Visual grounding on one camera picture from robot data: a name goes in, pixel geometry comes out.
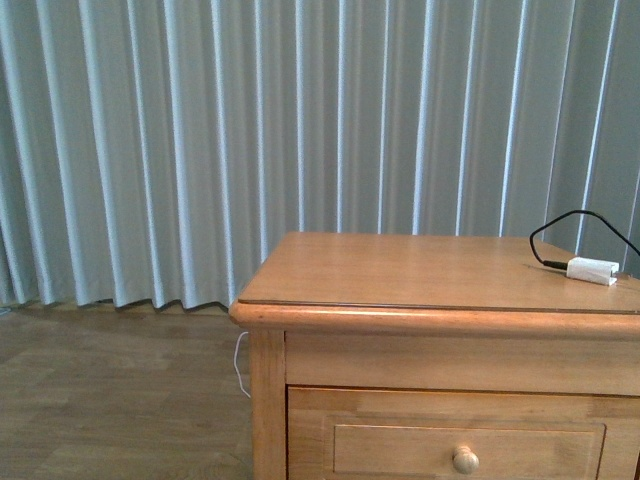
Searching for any wooden drawer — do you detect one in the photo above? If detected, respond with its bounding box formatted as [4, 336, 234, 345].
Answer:
[287, 387, 639, 479]

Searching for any round wooden drawer knob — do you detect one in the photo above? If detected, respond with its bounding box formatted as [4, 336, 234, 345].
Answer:
[452, 445, 480, 475]

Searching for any wooden nightstand cabinet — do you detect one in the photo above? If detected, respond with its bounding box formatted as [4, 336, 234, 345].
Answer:
[230, 233, 639, 479]

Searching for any pale green pleated curtain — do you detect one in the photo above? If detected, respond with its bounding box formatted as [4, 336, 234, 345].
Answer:
[1, 1, 639, 307]

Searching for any white adapter block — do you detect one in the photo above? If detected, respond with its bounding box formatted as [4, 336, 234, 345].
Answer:
[566, 257, 619, 287]

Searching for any thin white cable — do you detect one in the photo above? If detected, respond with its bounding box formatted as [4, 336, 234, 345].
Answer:
[233, 331, 251, 399]

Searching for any black cable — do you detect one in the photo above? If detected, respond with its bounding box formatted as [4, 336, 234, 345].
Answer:
[529, 209, 640, 271]

